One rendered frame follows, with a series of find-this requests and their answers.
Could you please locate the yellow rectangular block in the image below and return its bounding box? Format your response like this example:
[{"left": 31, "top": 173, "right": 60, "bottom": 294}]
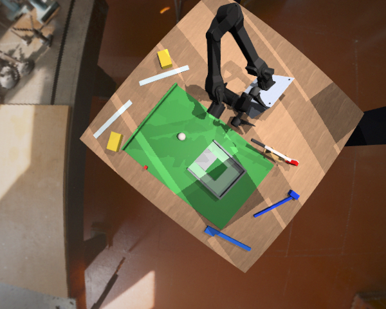
[
  {"left": 107, "top": 132, "right": 123, "bottom": 151},
  {"left": 158, "top": 49, "right": 172, "bottom": 70}
]

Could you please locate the white flat bar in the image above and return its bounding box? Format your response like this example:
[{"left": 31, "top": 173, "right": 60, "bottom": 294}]
[
  {"left": 94, "top": 100, "right": 132, "bottom": 139},
  {"left": 139, "top": 65, "right": 189, "bottom": 86}
]

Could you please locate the green putting mat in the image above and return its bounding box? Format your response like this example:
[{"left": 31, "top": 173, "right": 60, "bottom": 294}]
[{"left": 124, "top": 86, "right": 274, "bottom": 230}]

